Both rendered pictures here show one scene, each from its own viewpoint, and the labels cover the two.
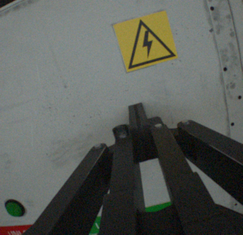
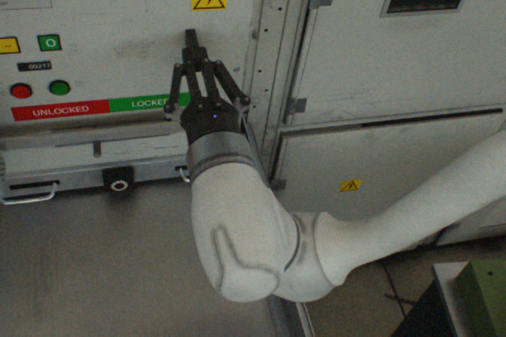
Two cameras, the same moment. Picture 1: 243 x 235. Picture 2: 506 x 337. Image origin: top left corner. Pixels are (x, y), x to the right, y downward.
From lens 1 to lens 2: 0.75 m
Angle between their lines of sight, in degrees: 41
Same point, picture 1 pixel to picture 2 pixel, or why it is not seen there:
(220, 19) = not seen: outside the picture
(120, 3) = not seen: outside the picture
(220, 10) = not seen: outside the picture
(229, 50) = not seen: outside the picture
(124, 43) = not seen: outside the picture
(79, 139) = (144, 42)
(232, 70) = not seen: outside the picture
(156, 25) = not seen: outside the picture
